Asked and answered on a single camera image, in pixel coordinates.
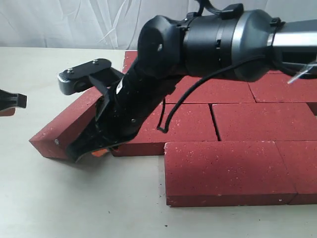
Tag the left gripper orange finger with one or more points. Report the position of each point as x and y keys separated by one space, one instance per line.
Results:
x=10 y=101

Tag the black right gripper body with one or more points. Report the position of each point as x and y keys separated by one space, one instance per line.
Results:
x=129 y=102

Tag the red brick moved to row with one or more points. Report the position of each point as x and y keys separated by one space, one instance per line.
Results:
x=212 y=92

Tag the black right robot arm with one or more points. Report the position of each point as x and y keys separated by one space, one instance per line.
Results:
x=231 y=44

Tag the red brick middle right row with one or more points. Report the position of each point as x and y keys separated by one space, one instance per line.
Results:
x=265 y=122

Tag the red brick row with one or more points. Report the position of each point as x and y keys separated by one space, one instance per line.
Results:
x=274 y=88
x=265 y=122

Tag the red brick back right row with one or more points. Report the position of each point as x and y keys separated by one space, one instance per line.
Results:
x=274 y=88

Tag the white backdrop curtain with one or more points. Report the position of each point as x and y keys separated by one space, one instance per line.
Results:
x=85 y=24

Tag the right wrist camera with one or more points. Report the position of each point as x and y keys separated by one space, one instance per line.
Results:
x=97 y=73

